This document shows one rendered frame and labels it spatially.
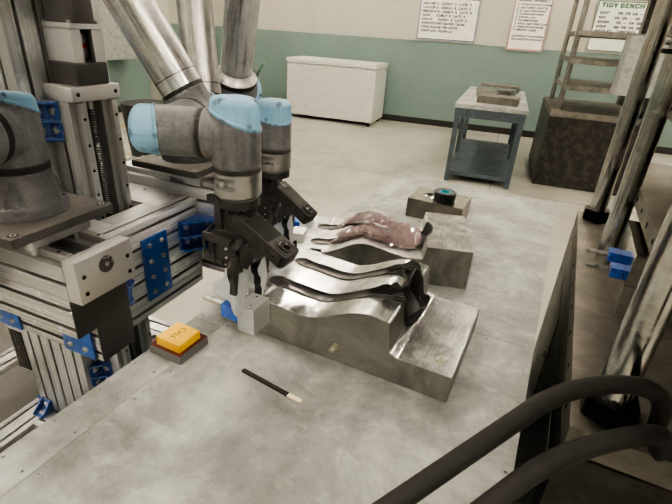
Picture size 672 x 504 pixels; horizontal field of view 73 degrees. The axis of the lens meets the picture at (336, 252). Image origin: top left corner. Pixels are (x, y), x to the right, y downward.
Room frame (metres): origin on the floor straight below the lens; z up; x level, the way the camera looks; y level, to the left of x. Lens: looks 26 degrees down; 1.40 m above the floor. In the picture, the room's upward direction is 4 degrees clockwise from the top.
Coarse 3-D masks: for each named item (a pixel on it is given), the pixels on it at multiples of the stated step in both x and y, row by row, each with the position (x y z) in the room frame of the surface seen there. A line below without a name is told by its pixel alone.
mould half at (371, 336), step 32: (320, 256) 1.01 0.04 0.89; (320, 288) 0.87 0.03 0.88; (352, 288) 0.85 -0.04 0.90; (288, 320) 0.77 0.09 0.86; (320, 320) 0.74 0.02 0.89; (352, 320) 0.71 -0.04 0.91; (384, 320) 0.69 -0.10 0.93; (448, 320) 0.81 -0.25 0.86; (320, 352) 0.74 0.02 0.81; (352, 352) 0.71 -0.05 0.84; (384, 352) 0.68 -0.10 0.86; (416, 352) 0.69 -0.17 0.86; (448, 352) 0.70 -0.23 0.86; (416, 384) 0.65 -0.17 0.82; (448, 384) 0.63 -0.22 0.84
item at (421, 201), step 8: (416, 192) 1.63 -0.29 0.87; (424, 192) 1.63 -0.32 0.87; (432, 192) 1.64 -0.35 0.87; (408, 200) 1.56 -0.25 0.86; (416, 200) 1.55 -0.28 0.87; (424, 200) 1.54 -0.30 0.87; (432, 200) 1.55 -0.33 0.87; (456, 200) 1.58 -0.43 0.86; (464, 200) 1.57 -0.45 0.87; (408, 208) 1.56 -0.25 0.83; (416, 208) 1.55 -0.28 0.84; (424, 208) 1.54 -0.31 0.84; (432, 208) 1.52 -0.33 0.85; (440, 208) 1.51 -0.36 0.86; (448, 208) 1.50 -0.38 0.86; (456, 208) 1.49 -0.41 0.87; (464, 208) 1.51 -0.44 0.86; (416, 216) 1.55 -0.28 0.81; (464, 216) 1.54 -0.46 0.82
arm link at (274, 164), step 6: (264, 156) 0.98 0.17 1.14; (270, 156) 0.97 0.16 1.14; (276, 156) 0.98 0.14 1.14; (282, 156) 0.98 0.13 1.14; (288, 156) 1.00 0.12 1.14; (264, 162) 0.97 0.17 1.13; (270, 162) 0.98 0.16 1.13; (276, 162) 0.98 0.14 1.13; (282, 162) 0.98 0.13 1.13; (288, 162) 1.00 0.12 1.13; (264, 168) 0.98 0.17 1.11; (270, 168) 0.97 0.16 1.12; (276, 168) 0.98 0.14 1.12; (282, 168) 0.98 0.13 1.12; (288, 168) 1.00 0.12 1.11
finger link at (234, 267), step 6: (234, 258) 0.65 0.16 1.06; (228, 264) 0.65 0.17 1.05; (234, 264) 0.64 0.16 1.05; (240, 264) 0.65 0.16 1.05; (228, 270) 0.64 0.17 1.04; (234, 270) 0.64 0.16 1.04; (240, 270) 0.65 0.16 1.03; (228, 276) 0.64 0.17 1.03; (234, 276) 0.64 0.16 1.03; (234, 282) 0.64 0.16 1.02; (234, 288) 0.64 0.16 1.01; (234, 294) 0.64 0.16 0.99
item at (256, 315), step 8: (208, 296) 0.72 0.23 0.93; (248, 296) 0.70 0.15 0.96; (256, 296) 0.70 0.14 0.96; (264, 296) 0.70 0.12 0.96; (224, 304) 0.69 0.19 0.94; (248, 304) 0.67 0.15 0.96; (256, 304) 0.67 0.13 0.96; (264, 304) 0.68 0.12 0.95; (224, 312) 0.69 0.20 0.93; (232, 312) 0.68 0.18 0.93; (248, 312) 0.66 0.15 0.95; (256, 312) 0.66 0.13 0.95; (264, 312) 0.68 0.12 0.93; (240, 320) 0.67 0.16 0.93; (248, 320) 0.66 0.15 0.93; (256, 320) 0.66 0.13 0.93; (264, 320) 0.68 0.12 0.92; (240, 328) 0.67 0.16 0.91; (248, 328) 0.66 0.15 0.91; (256, 328) 0.66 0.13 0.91
